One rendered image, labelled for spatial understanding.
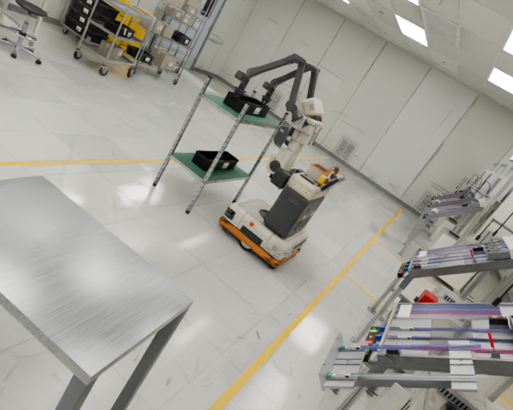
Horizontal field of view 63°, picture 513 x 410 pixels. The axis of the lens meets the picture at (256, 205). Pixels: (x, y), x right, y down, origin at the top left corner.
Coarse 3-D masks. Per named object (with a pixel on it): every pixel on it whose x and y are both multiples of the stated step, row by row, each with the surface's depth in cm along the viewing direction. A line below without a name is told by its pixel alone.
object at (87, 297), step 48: (0, 192) 126; (48, 192) 139; (0, 240) 109; (48, 240) 119; (96, 240) 130; (0, 288) 96; (48, 288) 104; (96, 288) 113; (144, 288) 123; (48, 336) 92; (96, 336) 99; (144, 336) 107
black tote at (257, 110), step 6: (228, 96) 356; (234, 96) 354; (246, 96) 385; (228, 102) 357; (234, 102) 355; (240, 102) 352; (252, 102) 404; (258, 102) 406; (234, 108) 355; (240, 108) 354; (252, 108) 373; (258, 108) 382; (264, 108) 392; (246, 114) 369; (252, 114) 380; (258, 114) 390; (264, 114) 400
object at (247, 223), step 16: (240, 208) 364; (256, 208) 384; (224, 224) 368; (240, 224) 362; (256, 224) 357; (256, 240) 357; (272, 240) 351; (288, 240) 360; (272, 256) 354; (288, 256) 375
